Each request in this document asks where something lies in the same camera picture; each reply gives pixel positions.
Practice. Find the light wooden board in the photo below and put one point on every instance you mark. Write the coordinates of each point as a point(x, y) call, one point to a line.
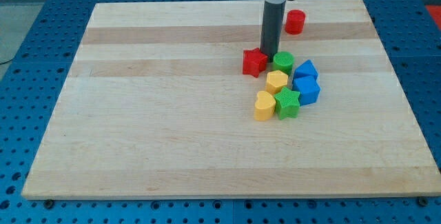
point(155, 106)

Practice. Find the blue cube block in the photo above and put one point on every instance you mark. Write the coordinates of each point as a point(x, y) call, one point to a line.
point(308, 89)

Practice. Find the blue triangle block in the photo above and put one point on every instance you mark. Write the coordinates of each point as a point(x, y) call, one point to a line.
point(307, 69)

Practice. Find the green cylinder block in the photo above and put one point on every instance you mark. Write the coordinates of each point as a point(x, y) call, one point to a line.
point(283, 61)

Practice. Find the yellow hexagon block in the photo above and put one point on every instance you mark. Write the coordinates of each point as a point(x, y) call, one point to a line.
point(275, 81)

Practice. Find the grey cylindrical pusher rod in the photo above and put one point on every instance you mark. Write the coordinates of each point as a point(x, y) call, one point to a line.
point(273, 14)

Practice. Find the green star block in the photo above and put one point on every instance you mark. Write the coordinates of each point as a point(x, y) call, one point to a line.
point(287, 103)

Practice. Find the red star block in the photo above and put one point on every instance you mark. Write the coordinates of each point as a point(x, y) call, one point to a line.
point(254, 62)

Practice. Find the yellow heart block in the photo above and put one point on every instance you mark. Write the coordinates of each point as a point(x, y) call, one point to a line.
point(264, 106)

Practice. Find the red cylinder block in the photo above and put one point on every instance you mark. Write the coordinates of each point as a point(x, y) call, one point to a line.
point(295, 22)

